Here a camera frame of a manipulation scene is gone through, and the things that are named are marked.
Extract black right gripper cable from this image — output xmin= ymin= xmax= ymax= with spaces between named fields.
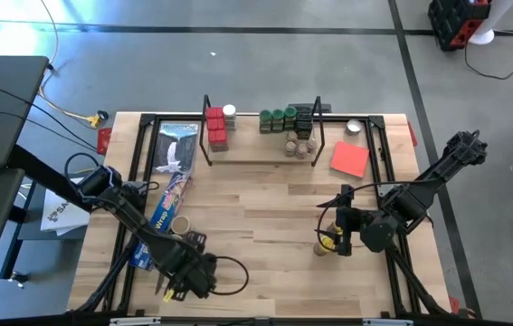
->
xmin=314 ymin=179 xmax=424 ymax=248

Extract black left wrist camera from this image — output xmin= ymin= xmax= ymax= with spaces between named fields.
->
xmin=185 ymin=229 xmax=208 ymax=249

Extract black aluminium rig frame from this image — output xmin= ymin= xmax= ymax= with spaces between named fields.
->
xmin=72 ymin=111 xmax=450 ymax=318

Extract wooden shelf black wire legs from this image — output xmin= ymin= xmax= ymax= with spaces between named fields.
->
xmin=199 ymin=93 xmax=328 ymax=168

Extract metal caster wheel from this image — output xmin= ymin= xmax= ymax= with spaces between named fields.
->
xmin=8 ymin=270 xmax=30 ymax=290

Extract blue plastic wrap box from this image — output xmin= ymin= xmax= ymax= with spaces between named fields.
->
xmin=128 ymin=170 xmax=194 ymax=272

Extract black floor cable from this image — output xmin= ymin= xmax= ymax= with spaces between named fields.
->
xmin=463 ymin=43 xmax=513 ymax=82

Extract white paper bag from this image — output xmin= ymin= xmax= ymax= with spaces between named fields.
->
xmin=40 ymin=187 xmax=92 ymax=237

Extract yellow black cable plug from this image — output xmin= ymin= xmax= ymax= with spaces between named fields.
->
xmin=87 ymin=110 xmax=109 ymax=129

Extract white lid spice jar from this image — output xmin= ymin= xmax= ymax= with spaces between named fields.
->
xmin=222 ymin=103 xmax=238 ymax=131

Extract red square paper pad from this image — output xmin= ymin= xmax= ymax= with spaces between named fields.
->
xmin=329 ymin=140 xmax=371 ymax=179

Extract black and red crate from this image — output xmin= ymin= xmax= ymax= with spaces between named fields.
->
xmin=427 ymin=0 xmax=493 ymax=52

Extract Yellowstone waterfall book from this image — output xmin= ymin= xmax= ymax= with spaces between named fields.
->
xmin=153 ymin=120 xmax=200 ymax=176

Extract white stand base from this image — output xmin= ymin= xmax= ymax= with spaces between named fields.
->
xmin=467 ymin=0 xmax=513 ymax=46

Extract dark grey mounting plate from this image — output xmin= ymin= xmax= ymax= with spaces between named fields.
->
xmin=287 ymin=102 xmax=332 ymax=114

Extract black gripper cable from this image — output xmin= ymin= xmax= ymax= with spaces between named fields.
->
xmin=210 ymin=254 xmax=251 ymax=296
xmin=314 ymin=179 xmax=424 ymax=248

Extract yellow floor cable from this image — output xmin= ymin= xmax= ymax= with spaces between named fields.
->
xmin=37 ymin=0 xmax=99 ymax=126

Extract dark grey desk top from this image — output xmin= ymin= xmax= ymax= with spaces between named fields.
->
xmin=0 ymin=53 xmax=50 ymax=169

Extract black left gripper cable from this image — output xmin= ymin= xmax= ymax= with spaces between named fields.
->
xmin=210 ymin=254 xmax=251 ymax=296

